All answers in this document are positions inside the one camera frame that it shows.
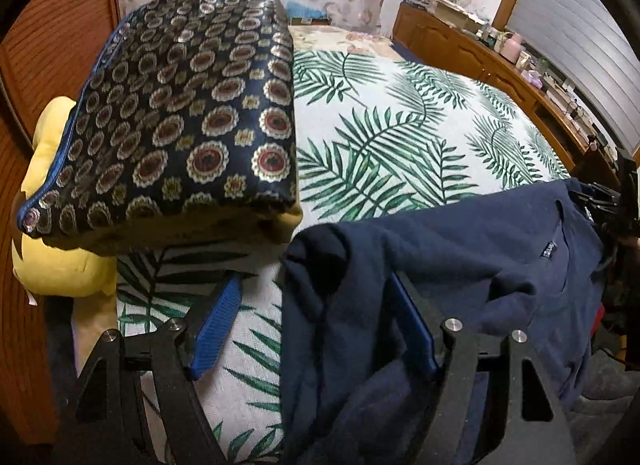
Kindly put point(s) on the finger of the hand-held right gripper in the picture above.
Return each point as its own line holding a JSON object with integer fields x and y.
{"x": 600, "y": 200}

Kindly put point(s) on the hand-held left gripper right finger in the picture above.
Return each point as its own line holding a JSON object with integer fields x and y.
{"x": 415, "y": 330}

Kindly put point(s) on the cardboard box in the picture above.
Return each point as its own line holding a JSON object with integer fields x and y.
{"x": 457, "y": 12}

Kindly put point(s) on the pink thermos jug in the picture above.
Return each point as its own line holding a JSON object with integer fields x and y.
{"x": 511, "y": 47}

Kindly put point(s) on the dark circle-patterned cushion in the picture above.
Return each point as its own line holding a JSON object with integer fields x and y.
{"x": 175, "y": 110}

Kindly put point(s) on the navy bed sheet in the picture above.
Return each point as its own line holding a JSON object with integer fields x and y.
{"x": 407, "y": 52}

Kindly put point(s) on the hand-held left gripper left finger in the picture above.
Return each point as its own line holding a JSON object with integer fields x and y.
{"x": 215, "y": 330}

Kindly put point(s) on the leaf-print cloth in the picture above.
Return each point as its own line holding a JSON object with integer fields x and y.
{"x": 380, "y": 135}

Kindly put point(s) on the floral blanket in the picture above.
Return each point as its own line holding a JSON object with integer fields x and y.
{"x": 340, "y": 42}

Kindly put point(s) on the wooden sideboard cabinet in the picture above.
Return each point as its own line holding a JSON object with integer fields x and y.
{"x": 450, "y": 40}

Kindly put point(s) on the wooden slatted wardrobe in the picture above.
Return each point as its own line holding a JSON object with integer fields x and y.
{"x": 55, "y": 30}

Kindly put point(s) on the yellow plush pillow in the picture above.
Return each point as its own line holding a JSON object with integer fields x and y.
{"x": 65, "y": 270}

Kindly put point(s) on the blue cloth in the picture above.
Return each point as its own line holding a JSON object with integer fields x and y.
{"x": 310, "y": 11}

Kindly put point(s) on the navy blue printed t-shirt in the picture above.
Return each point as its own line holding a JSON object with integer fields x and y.
{"x": 450, "y": 255}

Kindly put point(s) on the purple tissue pack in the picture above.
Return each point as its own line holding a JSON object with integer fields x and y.
{"x": 534, "y": 80}

